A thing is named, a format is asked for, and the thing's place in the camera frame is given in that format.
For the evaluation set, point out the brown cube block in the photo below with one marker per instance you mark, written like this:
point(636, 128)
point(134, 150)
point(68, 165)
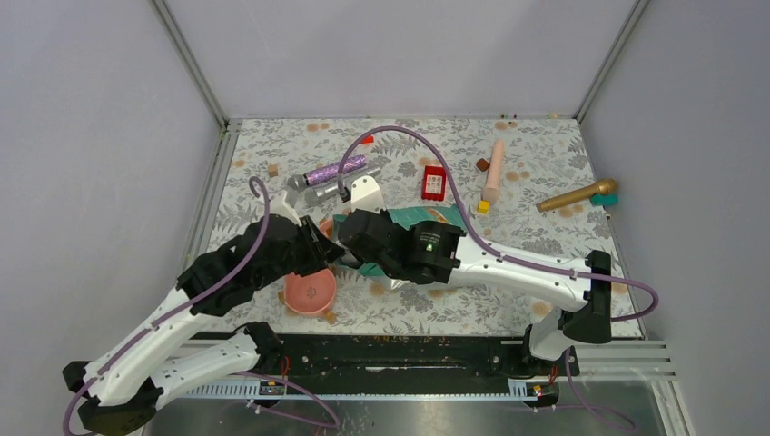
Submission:
point(483, 165)

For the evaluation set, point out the pink pet bowl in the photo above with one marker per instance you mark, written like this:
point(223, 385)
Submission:
point(326, 227)
point(310, 295)

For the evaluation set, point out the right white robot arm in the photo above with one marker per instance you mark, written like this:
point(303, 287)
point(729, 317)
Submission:
point(577, 289)

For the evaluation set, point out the teal toy block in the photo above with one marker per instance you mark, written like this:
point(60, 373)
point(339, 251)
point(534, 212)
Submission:
point(603, 200)

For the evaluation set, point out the far pink pet bowl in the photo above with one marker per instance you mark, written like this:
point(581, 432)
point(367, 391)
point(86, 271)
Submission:
point(326, 227)

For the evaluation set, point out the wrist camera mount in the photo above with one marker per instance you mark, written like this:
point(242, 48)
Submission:
point(282, 204)
point(364, 193)

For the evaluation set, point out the black mounting base plate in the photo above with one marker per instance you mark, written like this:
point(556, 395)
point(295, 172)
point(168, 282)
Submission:
point(405, 365)

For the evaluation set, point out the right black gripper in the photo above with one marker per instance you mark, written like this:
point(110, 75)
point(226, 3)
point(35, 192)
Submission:
point(368, 261)

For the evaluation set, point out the green pet food bag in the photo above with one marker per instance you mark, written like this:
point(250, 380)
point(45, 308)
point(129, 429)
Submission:
point(421, 216)

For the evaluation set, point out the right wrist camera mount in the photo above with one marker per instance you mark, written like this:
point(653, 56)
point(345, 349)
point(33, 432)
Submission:
point(364, 193)

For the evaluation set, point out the silver toy microphone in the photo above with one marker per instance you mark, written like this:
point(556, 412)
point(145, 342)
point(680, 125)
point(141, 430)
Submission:
point(322, 193)

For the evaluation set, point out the floral table mat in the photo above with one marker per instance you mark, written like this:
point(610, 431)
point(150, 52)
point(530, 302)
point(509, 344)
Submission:
point(543, 158)

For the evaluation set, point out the near pink pet bowl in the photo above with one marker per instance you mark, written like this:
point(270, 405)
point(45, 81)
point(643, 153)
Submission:
point(310, 295)

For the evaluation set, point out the purple glitter toy microphone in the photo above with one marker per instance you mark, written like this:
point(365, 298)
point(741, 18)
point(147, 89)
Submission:
point(300, 182)

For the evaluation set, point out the red window brick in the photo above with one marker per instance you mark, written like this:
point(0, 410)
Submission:
point(434, 181)

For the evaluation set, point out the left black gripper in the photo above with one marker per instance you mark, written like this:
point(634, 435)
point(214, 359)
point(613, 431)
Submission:
point(322, 251)

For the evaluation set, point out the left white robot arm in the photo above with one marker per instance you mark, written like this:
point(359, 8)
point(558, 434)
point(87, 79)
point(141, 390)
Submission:
point(120, 392)

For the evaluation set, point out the gold toy microphone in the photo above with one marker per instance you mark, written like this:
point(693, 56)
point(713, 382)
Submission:
point(602, 186)

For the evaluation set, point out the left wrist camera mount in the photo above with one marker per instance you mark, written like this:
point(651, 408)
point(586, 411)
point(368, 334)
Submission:
point(282, 204)

